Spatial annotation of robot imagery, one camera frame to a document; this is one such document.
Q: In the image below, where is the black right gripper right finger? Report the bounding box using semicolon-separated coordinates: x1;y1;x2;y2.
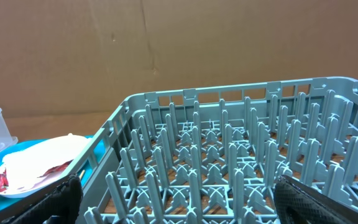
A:
273;175;358;224

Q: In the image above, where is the white napkin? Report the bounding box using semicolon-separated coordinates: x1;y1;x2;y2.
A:
2;133;92;191

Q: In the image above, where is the white round plate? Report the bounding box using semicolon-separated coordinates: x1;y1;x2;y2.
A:
0;159;73;198

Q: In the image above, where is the teal plastic tray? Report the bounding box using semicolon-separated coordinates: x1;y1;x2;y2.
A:
0;139;105;210

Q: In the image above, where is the red snack wrapper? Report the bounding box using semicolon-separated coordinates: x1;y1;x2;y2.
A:
0;161;71;194

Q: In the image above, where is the wooden chopstick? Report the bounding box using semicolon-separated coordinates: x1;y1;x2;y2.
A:
79;170;85;180

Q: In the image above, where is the grey plastic dishwasher rack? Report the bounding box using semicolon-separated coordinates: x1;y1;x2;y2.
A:
75;77;358;223

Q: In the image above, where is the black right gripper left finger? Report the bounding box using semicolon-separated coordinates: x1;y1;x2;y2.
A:
1;174;83;224

